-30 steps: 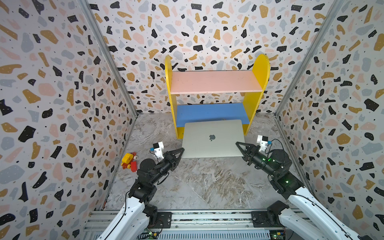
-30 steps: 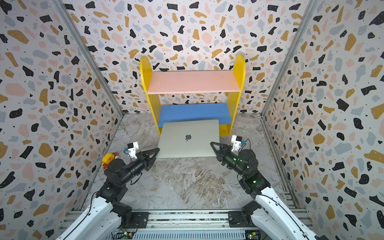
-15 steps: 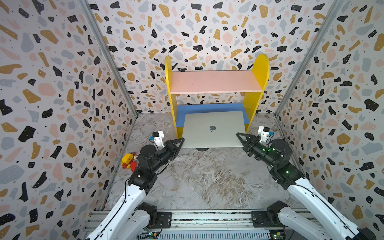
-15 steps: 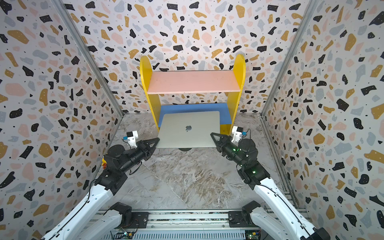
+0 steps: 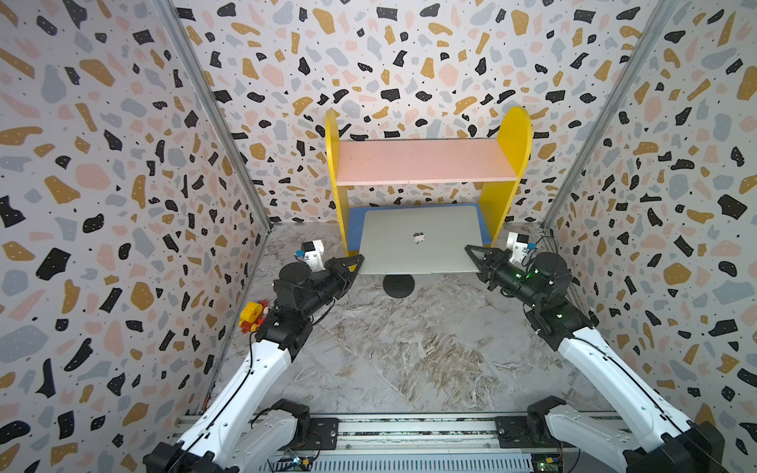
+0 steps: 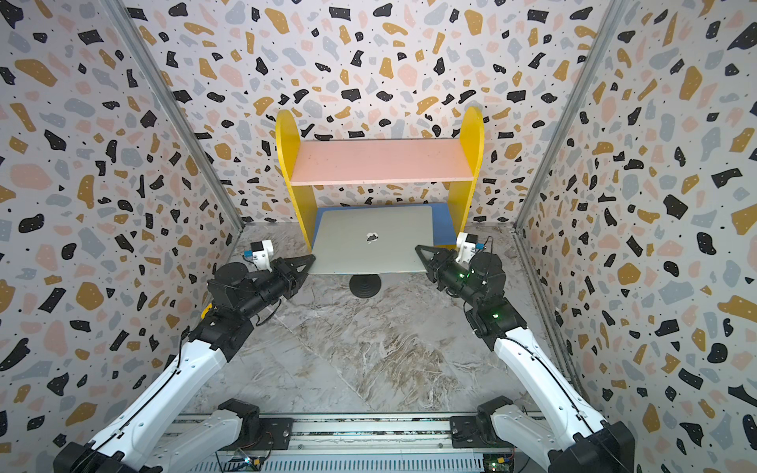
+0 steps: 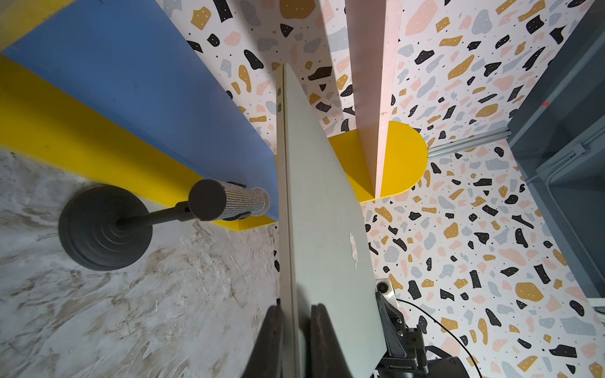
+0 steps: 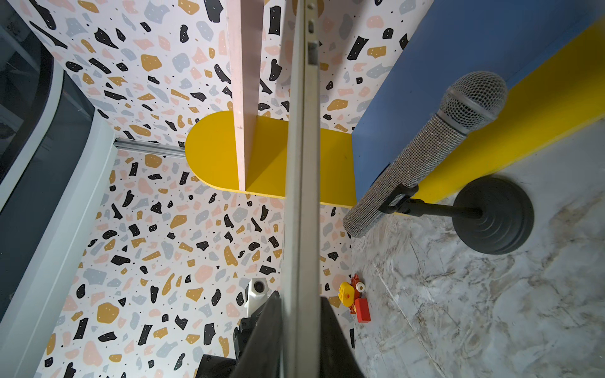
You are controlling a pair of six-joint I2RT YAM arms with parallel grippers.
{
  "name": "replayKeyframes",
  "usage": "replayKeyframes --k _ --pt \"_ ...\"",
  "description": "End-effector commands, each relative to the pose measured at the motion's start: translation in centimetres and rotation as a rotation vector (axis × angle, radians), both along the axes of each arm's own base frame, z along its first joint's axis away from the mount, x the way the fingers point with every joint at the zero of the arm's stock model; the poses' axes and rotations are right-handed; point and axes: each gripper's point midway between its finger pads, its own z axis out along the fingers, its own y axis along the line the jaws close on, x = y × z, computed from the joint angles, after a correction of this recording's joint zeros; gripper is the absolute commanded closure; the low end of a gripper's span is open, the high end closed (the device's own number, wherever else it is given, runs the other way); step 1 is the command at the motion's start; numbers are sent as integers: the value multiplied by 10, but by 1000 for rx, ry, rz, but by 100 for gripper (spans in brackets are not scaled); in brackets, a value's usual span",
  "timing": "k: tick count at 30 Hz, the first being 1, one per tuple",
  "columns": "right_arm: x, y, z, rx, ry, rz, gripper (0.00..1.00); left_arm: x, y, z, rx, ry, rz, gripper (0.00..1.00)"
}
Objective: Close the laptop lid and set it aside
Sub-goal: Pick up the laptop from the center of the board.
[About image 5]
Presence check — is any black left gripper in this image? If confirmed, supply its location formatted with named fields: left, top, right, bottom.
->
left=300, top=255, right=365, bottom=323

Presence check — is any silver laptop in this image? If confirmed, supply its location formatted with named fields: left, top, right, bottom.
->
left=347, top=203, right=492, bottom=275

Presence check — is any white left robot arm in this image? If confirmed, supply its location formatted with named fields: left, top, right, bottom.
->
left=143, top=255, right=365, bottom=472

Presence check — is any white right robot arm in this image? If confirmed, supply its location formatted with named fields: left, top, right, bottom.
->
left=465, top=246, right=725, bottom=472

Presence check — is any glitter microphone on black stand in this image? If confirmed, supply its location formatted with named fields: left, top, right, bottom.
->
left=382, top=274, right=416, bottom=299

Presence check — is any yellow pink blue shelf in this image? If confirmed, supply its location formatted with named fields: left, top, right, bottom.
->
left=325, top=106, right=533, bottom=256

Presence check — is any red yellow toy vehicle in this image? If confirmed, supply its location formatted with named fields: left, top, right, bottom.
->
left=239, top=300, right=269, bottom=333

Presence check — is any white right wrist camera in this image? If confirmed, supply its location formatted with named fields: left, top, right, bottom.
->
left=506, top=232, right=536, bottom=265

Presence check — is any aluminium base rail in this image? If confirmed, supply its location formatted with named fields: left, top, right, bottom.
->
left=170, top=410, right=652, bottom=473

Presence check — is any aluminium corner frame post right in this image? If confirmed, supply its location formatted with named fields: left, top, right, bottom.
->
left=540, top=0, right=677, bottom=233

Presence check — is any aluminium corner frame post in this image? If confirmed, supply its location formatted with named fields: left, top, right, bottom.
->
left=540, top=0, right=677, bottom=233
left=151, top=0, right=273, bottom=236

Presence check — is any aluminium corner frame post left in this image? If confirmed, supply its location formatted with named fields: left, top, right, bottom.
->
left=151, top=0, right=273, bottom=236

